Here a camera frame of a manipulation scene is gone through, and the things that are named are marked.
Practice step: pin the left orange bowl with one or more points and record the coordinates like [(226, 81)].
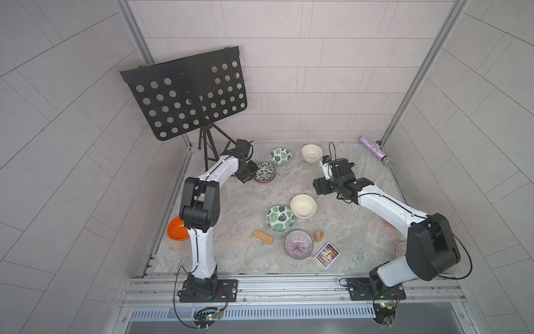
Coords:
[(176, 230)]

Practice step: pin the green leaf bowl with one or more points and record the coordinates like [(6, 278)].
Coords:
[(280, 219), (280, 156)]

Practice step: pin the left green circuit board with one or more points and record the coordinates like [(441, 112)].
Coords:
[(206, 317)]

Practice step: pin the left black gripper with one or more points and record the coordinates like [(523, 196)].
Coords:
[(248, 172)]

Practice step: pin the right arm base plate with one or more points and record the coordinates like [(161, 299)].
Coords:
[(367, 289)]

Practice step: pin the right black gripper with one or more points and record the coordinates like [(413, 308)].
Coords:
[(320, 186)]

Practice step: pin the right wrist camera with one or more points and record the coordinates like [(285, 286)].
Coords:
[(326, 167)]

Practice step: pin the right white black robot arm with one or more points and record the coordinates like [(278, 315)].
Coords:
[(431, 246)]

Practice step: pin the wooden rectangular block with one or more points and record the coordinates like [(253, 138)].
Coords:
[(263, 237)]

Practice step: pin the black white patterned bowl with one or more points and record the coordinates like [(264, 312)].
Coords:
[(266, 172)]

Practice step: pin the green circuit board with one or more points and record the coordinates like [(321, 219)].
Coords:
[(384, 315), (206, 317)]

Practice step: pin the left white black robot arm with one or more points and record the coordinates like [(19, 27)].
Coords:
[(201, 207)]

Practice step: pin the aluminium mounting rail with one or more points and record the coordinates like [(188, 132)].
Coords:
[(290, 289)]

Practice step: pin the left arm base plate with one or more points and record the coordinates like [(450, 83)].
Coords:
[(205, 291)]

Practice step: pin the black perforated music stand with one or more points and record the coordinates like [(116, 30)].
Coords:
[(185, 94)]

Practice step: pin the purple striped bowl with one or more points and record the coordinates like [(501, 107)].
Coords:
[(298, 244), (400, 249)]

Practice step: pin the purple playing card box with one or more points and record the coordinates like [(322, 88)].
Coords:
[(327, 255)]

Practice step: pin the right green circuit board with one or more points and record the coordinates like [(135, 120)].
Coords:
[(384, 315)]

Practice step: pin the small wooden cylinder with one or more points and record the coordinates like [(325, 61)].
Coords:
[(319, 236)]

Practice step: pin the purple glitter tube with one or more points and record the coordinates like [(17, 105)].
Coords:
[(377, 152)]

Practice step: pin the cream bowl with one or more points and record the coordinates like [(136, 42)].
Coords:
[(303, 206), (312, 153)]

